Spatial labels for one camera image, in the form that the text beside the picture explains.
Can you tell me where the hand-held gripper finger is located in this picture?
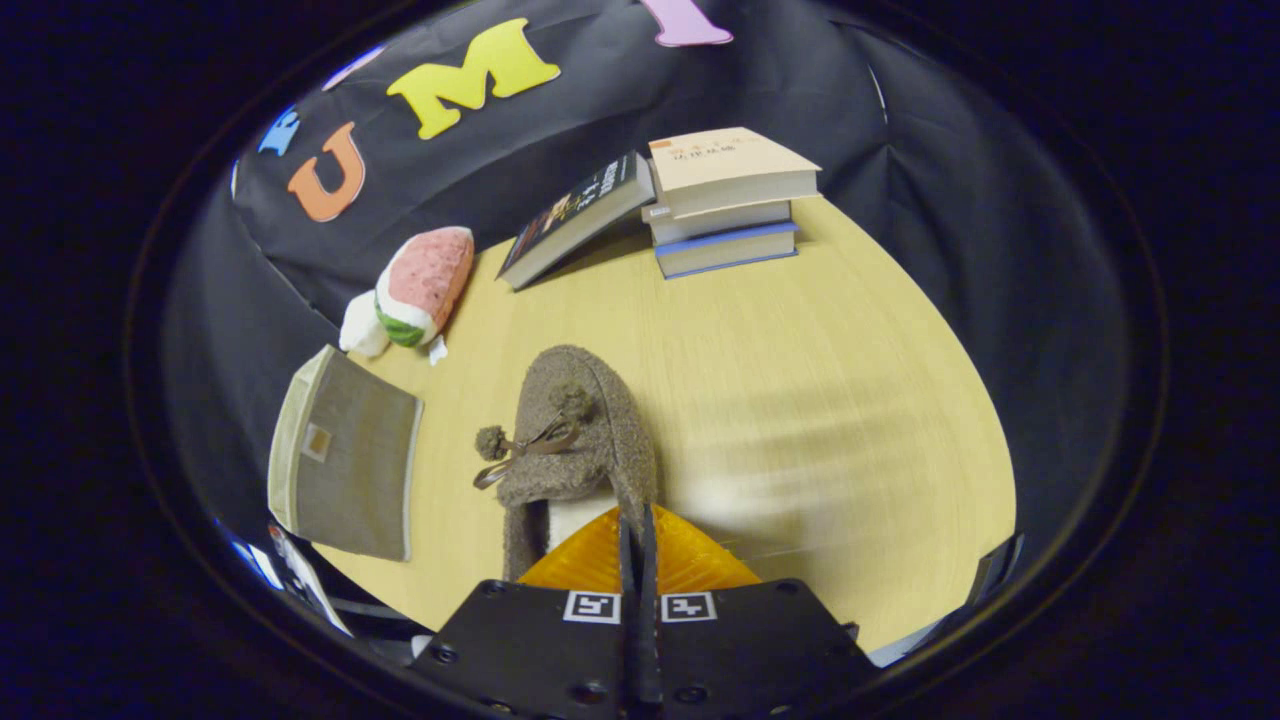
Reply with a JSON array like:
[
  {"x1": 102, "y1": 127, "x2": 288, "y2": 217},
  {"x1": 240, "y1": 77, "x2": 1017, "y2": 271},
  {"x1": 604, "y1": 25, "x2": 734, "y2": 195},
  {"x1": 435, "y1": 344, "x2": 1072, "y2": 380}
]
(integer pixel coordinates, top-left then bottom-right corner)
[
  {"x1": 410, "y1": 505, "x2": 641, "y2": 720},
  {"x1": 640, "y1": 505, "x2": 881, "y2": 720}
]

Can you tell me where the brown fuzzy shoe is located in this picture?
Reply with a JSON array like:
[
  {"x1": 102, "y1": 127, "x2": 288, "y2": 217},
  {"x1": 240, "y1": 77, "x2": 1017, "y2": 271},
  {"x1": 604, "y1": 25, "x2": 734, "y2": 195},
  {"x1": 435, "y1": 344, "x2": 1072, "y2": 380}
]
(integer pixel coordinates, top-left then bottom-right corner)
[{"x1": 473, "y1": 345, "x2": 659, "y2": 583}]

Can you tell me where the grey fabric storage box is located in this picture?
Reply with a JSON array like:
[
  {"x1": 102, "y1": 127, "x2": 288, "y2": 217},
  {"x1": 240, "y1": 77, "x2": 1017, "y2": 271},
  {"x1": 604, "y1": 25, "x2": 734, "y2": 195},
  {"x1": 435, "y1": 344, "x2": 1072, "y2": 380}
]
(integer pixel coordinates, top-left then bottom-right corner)
[{"x1": 268, "y1": 345, "x2": 424, "y2": 563}]

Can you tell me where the white red clutter item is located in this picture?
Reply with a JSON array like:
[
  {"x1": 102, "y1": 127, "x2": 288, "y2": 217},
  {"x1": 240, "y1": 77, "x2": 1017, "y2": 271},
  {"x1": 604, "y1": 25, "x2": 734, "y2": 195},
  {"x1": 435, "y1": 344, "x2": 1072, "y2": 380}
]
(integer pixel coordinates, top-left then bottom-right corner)
[{"x1": 268, "y1": 522, "x2": 353, "y2": 637}]

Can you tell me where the blue cover book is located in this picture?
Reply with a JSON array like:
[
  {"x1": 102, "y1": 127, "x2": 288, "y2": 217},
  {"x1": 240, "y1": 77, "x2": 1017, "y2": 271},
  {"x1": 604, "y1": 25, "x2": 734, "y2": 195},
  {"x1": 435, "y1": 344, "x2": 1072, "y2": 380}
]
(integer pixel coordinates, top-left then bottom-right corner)
[{"x1": 655, "y1": 222, "x2": 799, "y2": 280}]

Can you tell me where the black cover book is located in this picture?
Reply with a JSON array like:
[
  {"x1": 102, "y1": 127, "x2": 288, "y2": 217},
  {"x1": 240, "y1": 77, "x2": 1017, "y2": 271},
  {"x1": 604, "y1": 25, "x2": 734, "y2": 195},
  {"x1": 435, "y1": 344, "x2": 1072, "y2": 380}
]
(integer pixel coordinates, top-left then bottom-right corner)
[{"x1": 497, "y1": 152, "x2": 657, "y2": 291}]

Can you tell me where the grey cover book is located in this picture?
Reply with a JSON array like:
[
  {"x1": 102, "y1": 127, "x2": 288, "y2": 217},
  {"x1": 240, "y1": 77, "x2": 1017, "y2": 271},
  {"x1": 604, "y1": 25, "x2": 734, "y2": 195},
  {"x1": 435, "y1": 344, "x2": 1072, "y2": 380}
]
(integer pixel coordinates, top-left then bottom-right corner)
[{"x1": 642, "y1": 200, "x2": 793, "y2": 247}]

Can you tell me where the watermelon slice plush toy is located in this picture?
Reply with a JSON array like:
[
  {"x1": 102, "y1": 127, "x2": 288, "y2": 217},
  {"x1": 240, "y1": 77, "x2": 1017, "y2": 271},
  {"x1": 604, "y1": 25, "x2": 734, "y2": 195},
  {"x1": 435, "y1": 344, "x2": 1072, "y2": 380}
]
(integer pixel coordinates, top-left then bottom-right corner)
[{"x1": 375, "y1": 226, "x2": 476, "y2": 366}]

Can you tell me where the white plush toy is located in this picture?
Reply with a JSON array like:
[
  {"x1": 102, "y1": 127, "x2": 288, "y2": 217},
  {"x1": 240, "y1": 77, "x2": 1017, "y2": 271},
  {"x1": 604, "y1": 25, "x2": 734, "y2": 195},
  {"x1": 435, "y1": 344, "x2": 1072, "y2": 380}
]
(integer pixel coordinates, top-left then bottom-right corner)
[{"x1": 338, "y1": 290, "x2": 391, "y2": 359}]

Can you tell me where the blue printed packet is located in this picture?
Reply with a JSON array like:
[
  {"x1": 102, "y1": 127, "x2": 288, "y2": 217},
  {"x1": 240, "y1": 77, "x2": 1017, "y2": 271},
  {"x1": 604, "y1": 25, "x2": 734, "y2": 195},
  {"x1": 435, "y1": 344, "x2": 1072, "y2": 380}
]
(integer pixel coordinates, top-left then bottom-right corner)
[{"x1": 232, "y1": 535, "x2": 286, "y2": 593}]

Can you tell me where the beige cover book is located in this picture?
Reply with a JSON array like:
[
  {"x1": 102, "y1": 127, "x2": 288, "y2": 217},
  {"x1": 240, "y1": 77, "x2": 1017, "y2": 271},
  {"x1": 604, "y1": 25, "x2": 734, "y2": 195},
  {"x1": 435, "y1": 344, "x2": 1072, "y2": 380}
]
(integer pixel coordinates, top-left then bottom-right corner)
[{"x1": 648, "y1": 126, "x2": 823, "y2": 219}]

